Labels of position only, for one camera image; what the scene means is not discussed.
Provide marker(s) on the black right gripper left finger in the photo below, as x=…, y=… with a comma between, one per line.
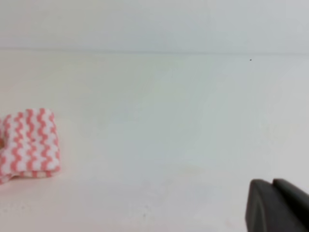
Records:
x=268, y=211

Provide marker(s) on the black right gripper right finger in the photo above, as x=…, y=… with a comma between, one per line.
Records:
x=296, y=198

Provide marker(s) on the pink white striped rag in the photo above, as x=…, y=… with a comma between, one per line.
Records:
x=29, y=145

